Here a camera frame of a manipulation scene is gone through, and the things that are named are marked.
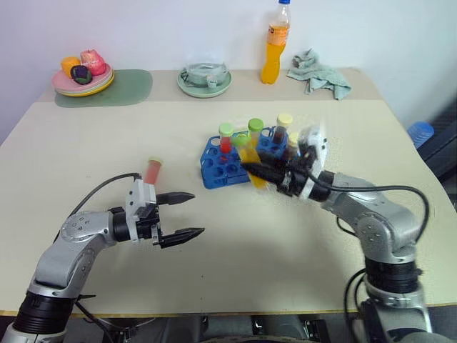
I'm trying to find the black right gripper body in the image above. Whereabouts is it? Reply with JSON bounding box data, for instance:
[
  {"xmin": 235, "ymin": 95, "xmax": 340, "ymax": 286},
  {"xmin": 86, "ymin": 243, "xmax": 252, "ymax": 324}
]
[{"xmin": 274, "ymin": 156, "xmax": 313, "ymax": 197}]

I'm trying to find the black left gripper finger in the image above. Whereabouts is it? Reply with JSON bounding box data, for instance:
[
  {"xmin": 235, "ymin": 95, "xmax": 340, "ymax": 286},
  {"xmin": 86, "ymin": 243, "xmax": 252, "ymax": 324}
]
[
  {"xmin": 156, "ymin": 192, "xmax": 196, "ymax": 207},
  {"xmin": 159, "ymin": 227, "xmax": 206, "ymax": 249}
]

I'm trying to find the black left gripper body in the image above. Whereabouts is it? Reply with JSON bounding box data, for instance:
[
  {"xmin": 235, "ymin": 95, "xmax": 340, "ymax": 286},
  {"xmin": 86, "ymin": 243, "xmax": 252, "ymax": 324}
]
[{"xmin": 136, "ymin": 204, "xmax": 166, "ymax": 249}]

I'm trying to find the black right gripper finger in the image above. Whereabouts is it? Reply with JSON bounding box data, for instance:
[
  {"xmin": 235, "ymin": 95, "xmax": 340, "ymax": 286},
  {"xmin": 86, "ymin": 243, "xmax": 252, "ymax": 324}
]
[
  {"xmin": 241, "ymin": 161, "xmax": 287, "ymax": 187},
  {"xmin": 256, "ymin": 149, "xmax": 291, "ymax": 169}
]

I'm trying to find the yellow liquid tube green cap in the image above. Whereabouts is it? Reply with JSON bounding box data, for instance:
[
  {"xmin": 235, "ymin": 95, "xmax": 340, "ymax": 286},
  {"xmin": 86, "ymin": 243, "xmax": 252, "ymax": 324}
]
[{"xmin": 231, "ymin": 135, "xmax": 268, "ymax": 191}]

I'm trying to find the blue test tube rack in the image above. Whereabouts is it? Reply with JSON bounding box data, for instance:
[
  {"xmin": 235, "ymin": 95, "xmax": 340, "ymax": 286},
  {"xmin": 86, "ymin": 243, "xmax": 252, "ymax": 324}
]
[{"xmin": 199, "ymin": 125, "xmax": 291, "ymax": 190}]

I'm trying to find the dark liquid tube yellow cap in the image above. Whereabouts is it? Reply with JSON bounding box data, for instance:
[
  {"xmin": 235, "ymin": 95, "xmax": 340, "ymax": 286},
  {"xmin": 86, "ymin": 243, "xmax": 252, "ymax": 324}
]
[{"xmin": 272, "ymin": 113, "xmax": 294, "ymax": 146}]

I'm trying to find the dark liquid tube pale cap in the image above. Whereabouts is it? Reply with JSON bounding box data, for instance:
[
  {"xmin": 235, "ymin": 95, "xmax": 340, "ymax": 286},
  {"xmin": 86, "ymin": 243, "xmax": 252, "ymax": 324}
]
[{"xmin": 283, "ymin": 131, "xmax": 301, "ymax": 161}]

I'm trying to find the red liquid tube pale cap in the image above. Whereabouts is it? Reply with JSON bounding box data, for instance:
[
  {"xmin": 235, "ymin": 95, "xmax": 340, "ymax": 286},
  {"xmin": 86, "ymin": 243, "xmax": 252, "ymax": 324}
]
[{"xmin": 144, "ymin": 156, "xmax": 165, "ymax": 187}]

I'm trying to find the clear tube green cap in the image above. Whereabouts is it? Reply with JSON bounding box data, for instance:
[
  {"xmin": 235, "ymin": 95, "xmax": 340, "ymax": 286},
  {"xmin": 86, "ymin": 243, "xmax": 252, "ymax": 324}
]
[{"xmin": 247, "ymin": 118, "xmax": 265, "ymax": 149}]

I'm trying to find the red liquid tube green cap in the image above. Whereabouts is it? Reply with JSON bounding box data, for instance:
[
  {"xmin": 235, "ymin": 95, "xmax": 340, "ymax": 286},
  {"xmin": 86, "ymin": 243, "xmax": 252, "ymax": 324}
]
[{"xmin": 218, "ymin": 122, "xmax": 235, "ymax": 155}]

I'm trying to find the light green plate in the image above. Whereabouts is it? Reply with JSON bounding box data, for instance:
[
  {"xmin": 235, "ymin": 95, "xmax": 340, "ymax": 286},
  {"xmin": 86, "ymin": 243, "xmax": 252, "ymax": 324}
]
[{"xmin": 176, "ymin": 67, "xmax": 233, "ymax": 99}]

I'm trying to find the teal crumpled cloth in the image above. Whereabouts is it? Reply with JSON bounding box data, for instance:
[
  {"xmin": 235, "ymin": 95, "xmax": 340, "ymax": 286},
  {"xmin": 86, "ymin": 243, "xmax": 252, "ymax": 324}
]
[{"xmin": 286, "ymin": 48, "xmax": 353, "ymax": 101}]

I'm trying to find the orange soda bottle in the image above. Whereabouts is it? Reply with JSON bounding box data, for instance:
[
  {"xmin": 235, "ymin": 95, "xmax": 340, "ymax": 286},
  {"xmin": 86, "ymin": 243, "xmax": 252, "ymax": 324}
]
[{"xmin": 259, "ymin": 0, "xmax": 292, "ymax": 85}]

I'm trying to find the plastic wrapped green bowl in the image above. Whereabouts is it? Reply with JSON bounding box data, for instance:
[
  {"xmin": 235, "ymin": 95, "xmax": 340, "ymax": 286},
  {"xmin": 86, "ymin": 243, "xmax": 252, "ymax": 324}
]
[{"xmin": 179, "ymin": 61, "xmax": 228, "ymax": 89}]

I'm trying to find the green placemat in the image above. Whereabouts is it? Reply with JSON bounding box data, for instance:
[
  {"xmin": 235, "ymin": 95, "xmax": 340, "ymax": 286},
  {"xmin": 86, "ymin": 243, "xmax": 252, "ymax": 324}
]
[{"xmin": 54, "ymin": 69, "xmax": 154, "ymax": 109}]

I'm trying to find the yellow plate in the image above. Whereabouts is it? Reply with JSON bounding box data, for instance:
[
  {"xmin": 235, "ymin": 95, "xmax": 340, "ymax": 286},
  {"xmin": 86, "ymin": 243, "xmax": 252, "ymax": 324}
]
[{"xmin": 56, "ymin": 71, "xmax": 116, "ymax": 96}]

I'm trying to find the dark rounded shape under table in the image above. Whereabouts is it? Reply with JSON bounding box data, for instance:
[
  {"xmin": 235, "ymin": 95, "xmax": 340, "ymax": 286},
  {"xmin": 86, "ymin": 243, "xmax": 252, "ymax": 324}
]
[{"xmin": 199, "ymin": 313, "xmax": 335, "ymax": 343}]

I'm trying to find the blue bottle cap object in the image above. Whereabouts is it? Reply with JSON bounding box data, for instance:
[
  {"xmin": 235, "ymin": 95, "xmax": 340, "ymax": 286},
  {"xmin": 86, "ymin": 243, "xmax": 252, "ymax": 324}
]
[{"xmin": 408, "ymin": 121, "xmax": 436, "ymax": 149}]

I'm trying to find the pink plate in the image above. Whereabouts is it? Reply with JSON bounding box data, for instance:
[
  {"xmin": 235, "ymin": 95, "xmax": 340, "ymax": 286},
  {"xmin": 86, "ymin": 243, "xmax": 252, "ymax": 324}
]
[{"xmin": 51, "ymin": 64, "xmax": 114, "ymax": 92}]

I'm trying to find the pale green stacked plate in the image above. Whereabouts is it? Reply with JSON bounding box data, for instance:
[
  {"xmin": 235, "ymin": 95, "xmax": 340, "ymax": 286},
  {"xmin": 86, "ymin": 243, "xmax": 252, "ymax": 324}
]
[{"xmin": 55, "ymin": 85, "xmax": 108, "ymax": 99}]

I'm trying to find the black object beside table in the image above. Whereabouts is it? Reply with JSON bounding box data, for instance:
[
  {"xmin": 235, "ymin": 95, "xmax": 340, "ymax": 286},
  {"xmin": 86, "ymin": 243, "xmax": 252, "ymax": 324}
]
[{"xmin": 416, "ymin": 99, "xmax": 457, "ymax": 212}]

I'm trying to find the purple toy mangosteen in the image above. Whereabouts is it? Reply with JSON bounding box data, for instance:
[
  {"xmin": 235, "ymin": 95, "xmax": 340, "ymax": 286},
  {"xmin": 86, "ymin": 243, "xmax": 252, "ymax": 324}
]
[{"xmin": 70, "ymin": 64, "xmax": 94, "ymax": 84}]

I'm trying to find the pink toy apple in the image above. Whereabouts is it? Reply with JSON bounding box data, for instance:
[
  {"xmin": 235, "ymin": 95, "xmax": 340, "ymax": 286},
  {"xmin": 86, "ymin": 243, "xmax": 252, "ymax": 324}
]
[{"xmin": 80, "ymin": 49, "xmax": 107, "ymax": 76}]

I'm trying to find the orange toy fruit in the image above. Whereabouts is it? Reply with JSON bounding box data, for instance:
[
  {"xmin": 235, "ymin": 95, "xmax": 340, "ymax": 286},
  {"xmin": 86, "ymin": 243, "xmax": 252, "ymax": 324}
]
[{"xmin": 60, "ymin": 56, "xmax": 83, "ymax": 79}]

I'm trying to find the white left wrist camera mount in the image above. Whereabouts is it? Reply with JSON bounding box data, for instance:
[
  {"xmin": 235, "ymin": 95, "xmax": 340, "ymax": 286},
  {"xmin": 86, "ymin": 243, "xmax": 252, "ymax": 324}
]
[{"xmin": 124, "ymin": 179, "xmax": 159, "ymax": 244}]

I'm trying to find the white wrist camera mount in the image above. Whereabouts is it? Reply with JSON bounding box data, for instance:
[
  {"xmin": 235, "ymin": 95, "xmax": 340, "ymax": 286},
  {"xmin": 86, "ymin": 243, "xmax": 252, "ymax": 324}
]
[
  {"xmin": 298, "ymin": 125, "xmax": 331, "ymax": 182},
  {"xmin": 124, "ymin": 179, "xmax": 159, "ymax": 244}
]

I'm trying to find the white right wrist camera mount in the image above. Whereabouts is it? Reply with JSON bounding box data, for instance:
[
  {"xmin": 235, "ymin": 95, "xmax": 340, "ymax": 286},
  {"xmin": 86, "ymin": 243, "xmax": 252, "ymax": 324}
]
[{"xmin": 298, "ymin": 125, "xmax": 331, "ymax": 182}]

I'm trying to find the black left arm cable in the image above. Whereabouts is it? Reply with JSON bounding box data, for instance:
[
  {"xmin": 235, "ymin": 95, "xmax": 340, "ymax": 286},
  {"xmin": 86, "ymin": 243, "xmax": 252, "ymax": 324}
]
[{"xmin": 53, "ymin": 172, "xmax": 141, "ymax": 244}]

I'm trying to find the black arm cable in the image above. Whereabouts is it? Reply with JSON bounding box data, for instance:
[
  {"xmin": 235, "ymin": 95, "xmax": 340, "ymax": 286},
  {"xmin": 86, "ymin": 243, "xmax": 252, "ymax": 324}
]
[
  {"xmin": 311, "ymin": 180, "xmax": 430, "ymax": 247},
  {"xmin": 53, "ymin": 172, "xmax": 141, "ymax": 244}
]

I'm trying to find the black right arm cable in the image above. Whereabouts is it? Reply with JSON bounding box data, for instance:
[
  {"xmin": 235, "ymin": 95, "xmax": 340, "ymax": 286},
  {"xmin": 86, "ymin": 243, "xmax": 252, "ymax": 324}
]
[{"xmin": 311, "ymin": 180, "xmax": 430, "ymax": 247}]

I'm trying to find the black cable at elbow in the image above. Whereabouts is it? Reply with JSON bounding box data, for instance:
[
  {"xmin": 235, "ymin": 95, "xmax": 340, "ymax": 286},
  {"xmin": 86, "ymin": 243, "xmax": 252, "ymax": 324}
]
[{"xmin": 342, "ymin": 268, "xmax": 369, "ymax": 324}]

